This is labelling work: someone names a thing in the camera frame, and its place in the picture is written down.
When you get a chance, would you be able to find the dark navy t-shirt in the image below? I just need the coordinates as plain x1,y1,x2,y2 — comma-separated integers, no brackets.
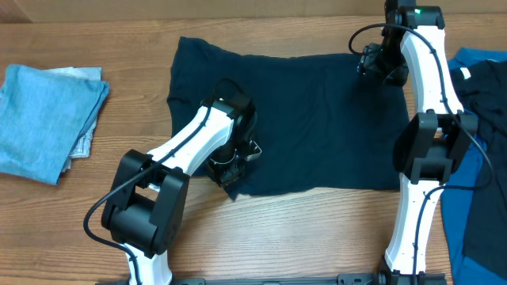
167,37,409,199

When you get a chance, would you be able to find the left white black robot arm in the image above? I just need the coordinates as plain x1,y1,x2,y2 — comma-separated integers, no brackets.
101,93,261,284

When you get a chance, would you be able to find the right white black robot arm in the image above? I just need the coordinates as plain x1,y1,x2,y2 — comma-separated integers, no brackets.
357,1,478,284

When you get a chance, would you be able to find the black t-shirt at right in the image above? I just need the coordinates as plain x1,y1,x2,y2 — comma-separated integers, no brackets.
452,60,506,279

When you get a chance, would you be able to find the blue t-shirt at right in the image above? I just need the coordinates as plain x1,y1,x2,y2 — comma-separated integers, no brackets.
441,47,506,285

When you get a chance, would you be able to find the folded light blue cloth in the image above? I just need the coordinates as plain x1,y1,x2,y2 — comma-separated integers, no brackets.
1,64,109,184

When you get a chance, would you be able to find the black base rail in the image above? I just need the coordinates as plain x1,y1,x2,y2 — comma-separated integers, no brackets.
94,271,448,285

